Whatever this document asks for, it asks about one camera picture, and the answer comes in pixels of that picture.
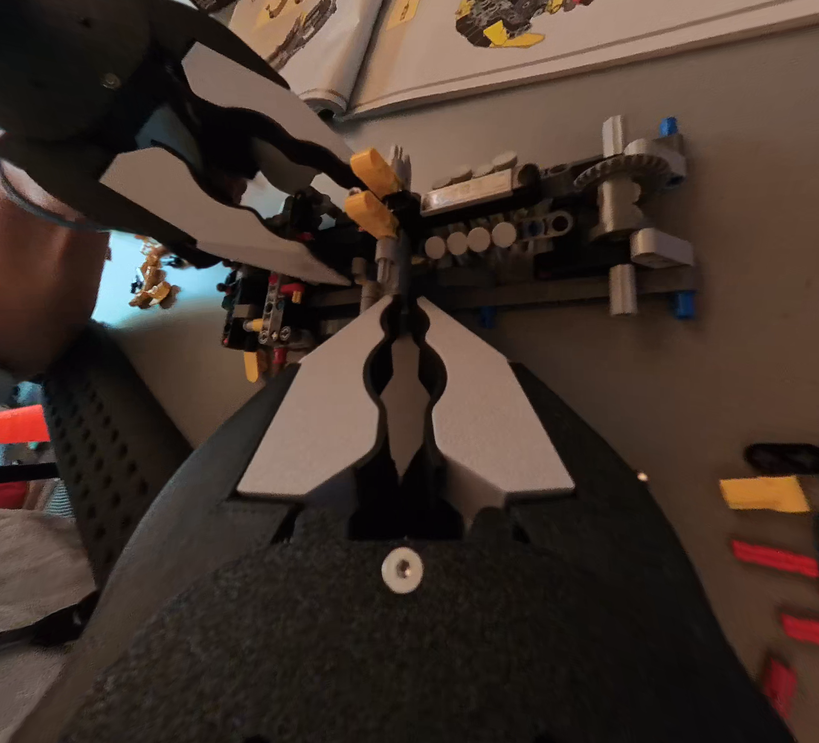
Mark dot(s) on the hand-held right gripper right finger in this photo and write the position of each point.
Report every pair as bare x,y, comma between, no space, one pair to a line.
499,436

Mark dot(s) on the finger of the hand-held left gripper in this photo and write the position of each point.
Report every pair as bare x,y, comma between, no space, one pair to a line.
192,199
256,90

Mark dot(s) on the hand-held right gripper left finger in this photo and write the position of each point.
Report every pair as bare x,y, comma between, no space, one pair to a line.
313,429

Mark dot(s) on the lego car chassis model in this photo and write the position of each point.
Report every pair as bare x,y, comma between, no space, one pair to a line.
512,244

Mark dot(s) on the pile of yellow lego pieces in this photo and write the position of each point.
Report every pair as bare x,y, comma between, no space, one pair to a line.
153,282

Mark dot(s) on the yellow and black lego piece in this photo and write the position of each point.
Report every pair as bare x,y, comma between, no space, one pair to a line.
761,493

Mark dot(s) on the open lego instruction booklet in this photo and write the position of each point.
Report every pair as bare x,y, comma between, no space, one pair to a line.
576,20

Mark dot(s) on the black perforated chair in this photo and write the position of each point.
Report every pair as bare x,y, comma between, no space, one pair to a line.
121,436

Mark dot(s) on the pile of red blue pins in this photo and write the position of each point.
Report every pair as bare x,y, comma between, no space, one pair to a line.
774,557

